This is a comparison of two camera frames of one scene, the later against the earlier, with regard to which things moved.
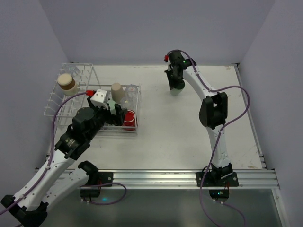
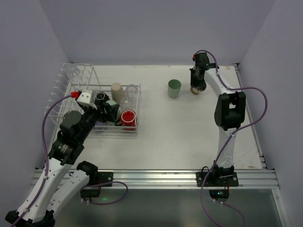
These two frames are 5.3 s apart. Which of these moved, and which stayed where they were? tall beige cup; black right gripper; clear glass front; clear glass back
Moved: black right gripper
Stayed: clear glass front; clear glass back; tall beige cup
